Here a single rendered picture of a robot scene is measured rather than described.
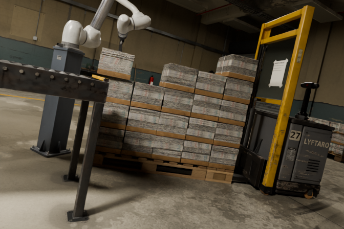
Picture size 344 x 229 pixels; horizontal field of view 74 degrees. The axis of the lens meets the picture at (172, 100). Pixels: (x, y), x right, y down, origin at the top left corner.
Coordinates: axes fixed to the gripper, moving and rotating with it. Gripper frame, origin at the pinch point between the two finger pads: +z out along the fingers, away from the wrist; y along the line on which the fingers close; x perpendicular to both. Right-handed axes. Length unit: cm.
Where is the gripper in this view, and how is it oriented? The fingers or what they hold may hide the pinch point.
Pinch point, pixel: (121, 46)
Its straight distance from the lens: 232.0
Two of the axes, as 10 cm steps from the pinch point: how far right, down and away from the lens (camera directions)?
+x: 9.6, 1.9, 2.0
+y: -1.0, 9.1, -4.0
